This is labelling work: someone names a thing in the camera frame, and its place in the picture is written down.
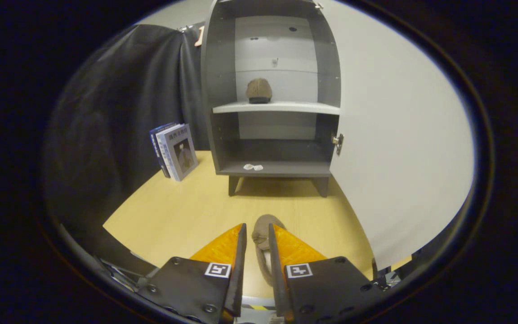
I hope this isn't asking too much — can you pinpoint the dark blue book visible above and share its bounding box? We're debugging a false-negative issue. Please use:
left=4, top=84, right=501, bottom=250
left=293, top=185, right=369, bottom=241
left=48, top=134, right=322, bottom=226
left=149, top=122, right=179, bottom=178

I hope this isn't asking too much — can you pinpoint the brown fuzzy shoe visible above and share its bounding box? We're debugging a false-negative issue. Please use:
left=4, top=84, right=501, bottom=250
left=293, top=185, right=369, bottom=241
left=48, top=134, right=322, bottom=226
left=251, top=214, right=286, bottom=288
left=246, top=78, right=273, bottom=104

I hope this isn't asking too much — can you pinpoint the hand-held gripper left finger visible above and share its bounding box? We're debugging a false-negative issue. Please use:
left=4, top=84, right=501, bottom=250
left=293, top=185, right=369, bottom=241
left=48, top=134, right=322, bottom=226
left=138, top=223, right=247, bottom=324

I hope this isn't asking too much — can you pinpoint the white cabinet shelf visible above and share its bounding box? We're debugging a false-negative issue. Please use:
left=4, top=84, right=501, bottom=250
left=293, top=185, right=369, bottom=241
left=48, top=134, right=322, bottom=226
left=212, top=101, right=340, bottom=116

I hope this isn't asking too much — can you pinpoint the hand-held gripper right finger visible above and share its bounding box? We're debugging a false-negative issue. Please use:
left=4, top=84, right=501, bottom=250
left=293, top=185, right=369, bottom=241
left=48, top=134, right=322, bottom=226
left=268, top=223, right=388, bottom=324

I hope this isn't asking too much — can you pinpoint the grey cover book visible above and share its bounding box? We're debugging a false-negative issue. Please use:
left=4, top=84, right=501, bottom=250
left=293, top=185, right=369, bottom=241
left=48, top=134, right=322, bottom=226
left=156, top=124, right=199, bottom=182

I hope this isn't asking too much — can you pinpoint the white shoe cabinet door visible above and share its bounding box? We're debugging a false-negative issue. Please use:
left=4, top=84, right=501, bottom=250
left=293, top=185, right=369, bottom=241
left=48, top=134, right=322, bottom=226
left=317, top=0, right=475, bottom=270

